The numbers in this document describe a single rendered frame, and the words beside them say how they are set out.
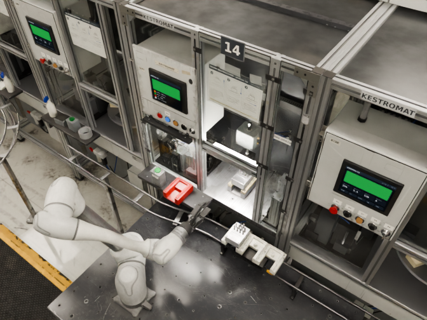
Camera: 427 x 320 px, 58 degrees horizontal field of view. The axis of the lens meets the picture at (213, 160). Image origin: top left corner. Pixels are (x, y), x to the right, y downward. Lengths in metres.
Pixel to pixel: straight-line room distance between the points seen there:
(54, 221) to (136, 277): 0.59
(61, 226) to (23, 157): 2.68
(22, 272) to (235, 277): 1.84
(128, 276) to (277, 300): 0.87
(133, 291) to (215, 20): 1.46
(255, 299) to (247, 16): 1.56
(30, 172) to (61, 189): 2.35
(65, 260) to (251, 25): 2.45
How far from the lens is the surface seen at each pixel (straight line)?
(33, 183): 4.15
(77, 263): 3.45
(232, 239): 2.29
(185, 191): 2.45
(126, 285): 2.19
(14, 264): 3.63
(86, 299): 2.50
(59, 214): 1.87
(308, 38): 1.84
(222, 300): 2.38
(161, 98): 2.16
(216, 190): 2.52
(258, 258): 2.28
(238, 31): 1.85
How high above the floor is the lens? 2.85
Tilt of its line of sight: 46 degrees down
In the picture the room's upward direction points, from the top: straight up
